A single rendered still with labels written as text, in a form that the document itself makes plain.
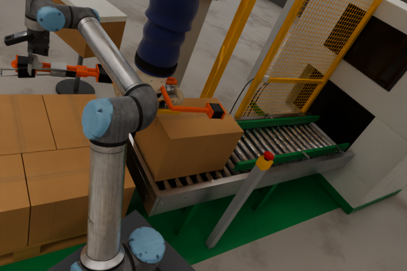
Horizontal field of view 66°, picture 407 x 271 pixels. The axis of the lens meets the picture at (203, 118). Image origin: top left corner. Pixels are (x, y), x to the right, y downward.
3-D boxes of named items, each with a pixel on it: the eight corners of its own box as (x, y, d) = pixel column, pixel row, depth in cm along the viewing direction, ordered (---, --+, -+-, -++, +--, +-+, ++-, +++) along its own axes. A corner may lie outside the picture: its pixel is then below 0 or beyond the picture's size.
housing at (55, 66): (65, 70, 156) (66, 63, 153) (66, 78, 151) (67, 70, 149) (49, 69, 152) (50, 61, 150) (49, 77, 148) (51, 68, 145)
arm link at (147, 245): (162, 271, 132) (175, 248, 123) (126, 292, 120) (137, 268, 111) (144, 241, 139) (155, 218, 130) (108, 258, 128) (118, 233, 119)
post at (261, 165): (211, 239, 256) (267, 154, 201) (215, 247, 252) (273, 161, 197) (204, 242, 252) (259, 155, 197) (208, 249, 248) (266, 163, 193)
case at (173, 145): (198, 134, 268) (216, 97, 246) (222, 169, 244) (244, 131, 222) (132, 141, 233) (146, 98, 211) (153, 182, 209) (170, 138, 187)
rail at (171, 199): (341, 163, 344) (351, 150, 334) (344, 166, 341) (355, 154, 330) (149, 208, 209) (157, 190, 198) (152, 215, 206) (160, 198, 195)
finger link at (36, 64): (42, 76, 138) (43, 55, 137) (27, 74, 135) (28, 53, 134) (42, 76, 140) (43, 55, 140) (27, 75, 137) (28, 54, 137)
